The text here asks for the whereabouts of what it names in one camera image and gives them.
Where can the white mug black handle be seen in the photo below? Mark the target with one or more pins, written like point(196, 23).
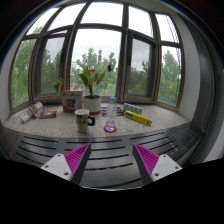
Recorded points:
point(84, 120)

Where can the bay window frame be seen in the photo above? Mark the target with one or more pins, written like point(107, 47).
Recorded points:
point(143, 48)

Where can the clear plastic water bottle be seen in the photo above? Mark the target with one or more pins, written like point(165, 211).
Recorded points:
point(111, 113)

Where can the light blue small box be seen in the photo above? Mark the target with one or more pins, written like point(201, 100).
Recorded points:
point(132, 108)

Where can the yellow rectangular box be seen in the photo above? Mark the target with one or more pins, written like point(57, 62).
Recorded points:
point(137, 117)

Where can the dark slatted bench top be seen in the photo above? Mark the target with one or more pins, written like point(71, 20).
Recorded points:
point(111, 164)

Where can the red white product box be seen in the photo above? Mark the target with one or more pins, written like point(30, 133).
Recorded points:
point(72, 100)

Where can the potted plant white pot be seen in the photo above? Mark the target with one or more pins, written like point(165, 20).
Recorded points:
point(91, 77)

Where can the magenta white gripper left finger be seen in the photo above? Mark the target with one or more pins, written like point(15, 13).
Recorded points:
point(71, 165)

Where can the dark colourful flat box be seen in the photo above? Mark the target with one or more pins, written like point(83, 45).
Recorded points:
point(49, 112)

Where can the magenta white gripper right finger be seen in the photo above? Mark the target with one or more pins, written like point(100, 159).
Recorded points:
point(152, 166)

